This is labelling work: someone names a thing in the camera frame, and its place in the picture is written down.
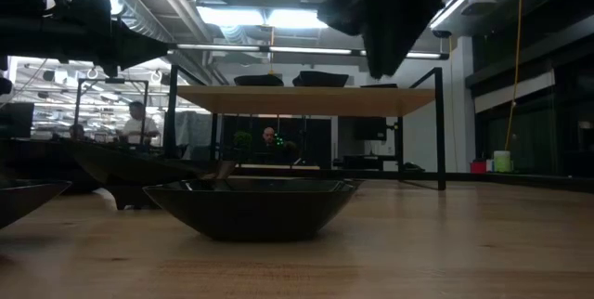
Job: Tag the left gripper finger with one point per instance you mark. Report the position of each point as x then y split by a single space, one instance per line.
137 49

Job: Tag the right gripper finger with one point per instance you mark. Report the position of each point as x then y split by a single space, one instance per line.
394 43

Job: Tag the black glossy rounded plate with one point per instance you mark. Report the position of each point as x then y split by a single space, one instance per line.
139 173
378 86

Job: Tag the black glossy leaf-shaped plate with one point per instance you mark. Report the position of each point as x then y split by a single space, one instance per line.
258 81
23 199
320 79
250 215

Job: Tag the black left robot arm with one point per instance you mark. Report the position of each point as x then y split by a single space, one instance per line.
21 34

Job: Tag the person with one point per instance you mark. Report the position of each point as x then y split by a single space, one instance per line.
77 132
269 137
137 127

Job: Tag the long tube light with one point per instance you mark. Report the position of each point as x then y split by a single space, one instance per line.
306 50

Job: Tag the grey cloth partition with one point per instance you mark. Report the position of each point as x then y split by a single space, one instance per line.
195 132

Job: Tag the dark computer monitor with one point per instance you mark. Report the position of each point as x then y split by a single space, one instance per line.
16 120

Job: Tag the low black desk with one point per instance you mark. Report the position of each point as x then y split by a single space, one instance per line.
362 162

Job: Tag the black glossy wavy-edged plate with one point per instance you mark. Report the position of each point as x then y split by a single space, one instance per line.
37 164

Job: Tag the green background plant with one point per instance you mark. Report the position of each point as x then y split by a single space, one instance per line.
242 139

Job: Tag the red container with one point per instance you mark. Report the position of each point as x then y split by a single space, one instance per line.
478 167

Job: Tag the green white wipes canister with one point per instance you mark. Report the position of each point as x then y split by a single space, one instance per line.
502 162

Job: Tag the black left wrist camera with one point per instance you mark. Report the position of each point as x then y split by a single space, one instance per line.
90 6

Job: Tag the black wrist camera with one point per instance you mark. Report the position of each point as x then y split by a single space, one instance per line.
341 11
90 6

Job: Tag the black metal rack frame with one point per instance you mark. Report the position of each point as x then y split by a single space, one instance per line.
111 80

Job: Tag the silver spiral ventilation duct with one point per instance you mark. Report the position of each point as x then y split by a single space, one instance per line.
134 6

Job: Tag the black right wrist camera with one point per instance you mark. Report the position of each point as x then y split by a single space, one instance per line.
341 11

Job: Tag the black wall-mounted screen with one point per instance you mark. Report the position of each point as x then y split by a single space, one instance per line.
370 128

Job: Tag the wooden shelf black frame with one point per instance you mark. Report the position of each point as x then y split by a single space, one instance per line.
301 101

